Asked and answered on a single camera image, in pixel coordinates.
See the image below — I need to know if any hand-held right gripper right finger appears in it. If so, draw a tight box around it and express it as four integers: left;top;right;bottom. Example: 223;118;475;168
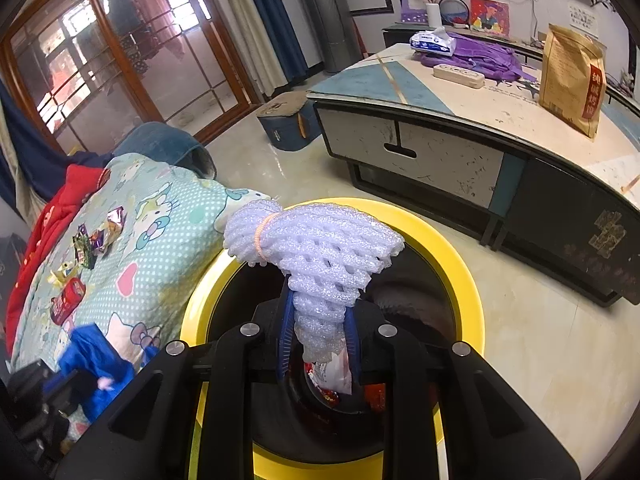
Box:
342;305;583;480

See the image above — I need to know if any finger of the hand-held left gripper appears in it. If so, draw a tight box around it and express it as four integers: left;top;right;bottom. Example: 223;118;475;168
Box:
47;369;93;411

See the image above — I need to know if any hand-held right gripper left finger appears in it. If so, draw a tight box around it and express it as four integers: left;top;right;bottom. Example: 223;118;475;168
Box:
55;285;296;480

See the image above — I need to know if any orange white plastic packet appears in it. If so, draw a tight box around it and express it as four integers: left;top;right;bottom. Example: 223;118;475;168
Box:
305;350;353;393

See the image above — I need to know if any red plastic wrapper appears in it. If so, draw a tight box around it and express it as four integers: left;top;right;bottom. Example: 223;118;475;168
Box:
362;382;388;411

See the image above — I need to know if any red snack packet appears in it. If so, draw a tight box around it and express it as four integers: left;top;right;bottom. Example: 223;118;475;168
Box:
50;277;86;326

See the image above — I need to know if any white foam fruit net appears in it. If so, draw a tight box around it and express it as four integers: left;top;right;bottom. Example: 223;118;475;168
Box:
222;199;406;363

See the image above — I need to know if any orange rubber band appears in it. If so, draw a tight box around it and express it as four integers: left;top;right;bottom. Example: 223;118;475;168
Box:
252;212;281;261

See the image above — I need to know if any yellow snack wrapper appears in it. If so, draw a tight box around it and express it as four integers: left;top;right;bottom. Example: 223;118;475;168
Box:
47;262;76;288

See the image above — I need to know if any yellow-rimmed black trash bin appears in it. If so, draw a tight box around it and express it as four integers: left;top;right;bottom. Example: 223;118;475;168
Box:
179;196;486;480

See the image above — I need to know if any green snack wrapper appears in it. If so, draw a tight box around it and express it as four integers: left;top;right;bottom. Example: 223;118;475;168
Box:
72;225;98;271

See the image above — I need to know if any cartoon cat print blanket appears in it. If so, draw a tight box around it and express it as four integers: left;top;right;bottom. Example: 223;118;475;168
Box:
10;152;273;441

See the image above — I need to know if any red blanket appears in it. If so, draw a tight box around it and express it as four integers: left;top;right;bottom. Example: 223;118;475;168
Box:
5;164;113;356

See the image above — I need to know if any blue storage stool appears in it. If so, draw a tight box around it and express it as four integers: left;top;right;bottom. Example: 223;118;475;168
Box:
256;92;323;152

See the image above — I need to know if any low coffee table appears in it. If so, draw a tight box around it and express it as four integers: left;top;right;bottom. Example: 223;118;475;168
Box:
306;42;640;307

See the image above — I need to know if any blue denim cushion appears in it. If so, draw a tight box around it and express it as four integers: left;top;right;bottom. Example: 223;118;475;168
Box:
112;121;218;181

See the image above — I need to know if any wide blue curtain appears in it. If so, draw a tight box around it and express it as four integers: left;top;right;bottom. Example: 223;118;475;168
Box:
0;80;111;221

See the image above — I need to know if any beige power strip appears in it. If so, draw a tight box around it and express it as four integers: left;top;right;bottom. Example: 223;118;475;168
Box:
432;62;487;90

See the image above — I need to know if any wooden glass sliding door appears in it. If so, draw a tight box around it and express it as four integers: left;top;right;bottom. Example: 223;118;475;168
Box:
0;0;263;153

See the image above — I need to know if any dark television cabinet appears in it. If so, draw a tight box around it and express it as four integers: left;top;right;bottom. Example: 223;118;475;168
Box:
382;22;640;111

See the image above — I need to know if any narrow beige curtain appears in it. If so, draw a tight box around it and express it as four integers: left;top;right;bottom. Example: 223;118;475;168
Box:
212;0;288;98

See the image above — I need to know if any white blue tissue pack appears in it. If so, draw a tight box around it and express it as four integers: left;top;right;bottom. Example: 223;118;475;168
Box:
410;26;457;57

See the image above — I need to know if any purple cloth bag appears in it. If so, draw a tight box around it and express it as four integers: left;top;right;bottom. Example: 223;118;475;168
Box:
420;31;538;85

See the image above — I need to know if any narrow blue curtain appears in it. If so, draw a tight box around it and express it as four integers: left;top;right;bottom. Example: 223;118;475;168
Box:
235;0;311;83

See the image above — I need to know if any grey tower air conditioner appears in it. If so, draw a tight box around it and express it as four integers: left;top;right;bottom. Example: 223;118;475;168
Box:
300;0;368;76

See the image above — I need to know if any white vase with red flowers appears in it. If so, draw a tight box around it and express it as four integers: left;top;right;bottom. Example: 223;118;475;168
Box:
412;0;458;31

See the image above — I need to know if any brown paper bag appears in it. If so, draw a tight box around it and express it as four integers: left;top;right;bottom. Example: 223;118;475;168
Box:
539;23;608;140

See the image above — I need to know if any round framed ornament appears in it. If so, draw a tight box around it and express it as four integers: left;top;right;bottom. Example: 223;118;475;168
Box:
439;0;473;28

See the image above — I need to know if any colourful picture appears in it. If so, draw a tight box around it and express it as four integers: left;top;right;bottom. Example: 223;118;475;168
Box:
470;0;511;37

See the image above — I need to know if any white paper wall note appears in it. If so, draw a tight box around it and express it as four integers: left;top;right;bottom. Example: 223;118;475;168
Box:
567;2;601;38

